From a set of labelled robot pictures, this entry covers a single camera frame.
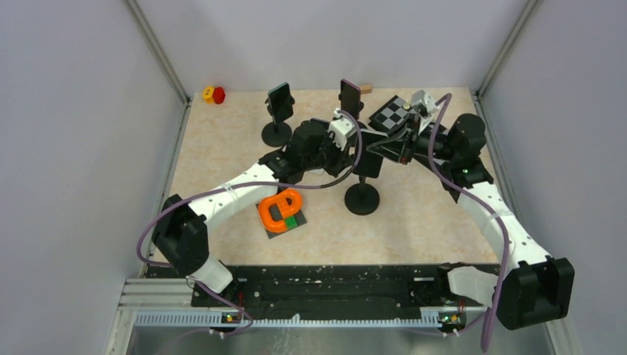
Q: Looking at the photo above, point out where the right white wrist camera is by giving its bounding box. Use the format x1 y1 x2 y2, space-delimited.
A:
411 89 441 133

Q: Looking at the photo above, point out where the yellow toy block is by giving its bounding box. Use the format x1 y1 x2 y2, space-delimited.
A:
202 86 214 104

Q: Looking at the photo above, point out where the grey building baseplate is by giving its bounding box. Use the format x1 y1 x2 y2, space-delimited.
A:
256 200 307 240

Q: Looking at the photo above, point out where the red toy block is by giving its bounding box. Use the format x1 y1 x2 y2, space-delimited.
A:
212 87 226 104

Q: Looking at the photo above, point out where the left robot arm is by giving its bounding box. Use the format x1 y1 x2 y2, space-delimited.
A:
148 118 362 306

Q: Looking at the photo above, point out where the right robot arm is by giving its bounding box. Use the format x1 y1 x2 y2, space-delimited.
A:
368 113 575 330

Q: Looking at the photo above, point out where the orange plastic ring toy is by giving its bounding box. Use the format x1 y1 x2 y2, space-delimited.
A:
257 189 303 234

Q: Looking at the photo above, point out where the black phone stand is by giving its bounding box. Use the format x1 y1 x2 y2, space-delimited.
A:
344 176 380 216
261 122 292 147
354 101 367 129

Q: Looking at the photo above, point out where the green building brick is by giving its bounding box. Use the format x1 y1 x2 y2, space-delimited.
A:
284 216 298 230

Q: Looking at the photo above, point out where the black phone with purple edge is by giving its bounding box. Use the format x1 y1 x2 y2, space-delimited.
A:
339 78 364 120

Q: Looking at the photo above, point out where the black grey chessboard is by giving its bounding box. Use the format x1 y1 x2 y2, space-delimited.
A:
367 95 443 136

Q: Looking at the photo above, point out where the teal edged black phone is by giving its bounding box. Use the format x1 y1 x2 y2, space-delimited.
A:
265 82 295 124

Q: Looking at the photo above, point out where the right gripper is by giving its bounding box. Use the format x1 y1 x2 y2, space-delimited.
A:
367 113 457 166

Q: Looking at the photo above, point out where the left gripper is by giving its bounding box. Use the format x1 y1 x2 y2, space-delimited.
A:
302 131 353 178

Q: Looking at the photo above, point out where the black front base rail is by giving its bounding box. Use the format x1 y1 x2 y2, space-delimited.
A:
145 263 491 322

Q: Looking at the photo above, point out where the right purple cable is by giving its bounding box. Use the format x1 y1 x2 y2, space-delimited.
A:
427 92 512 354

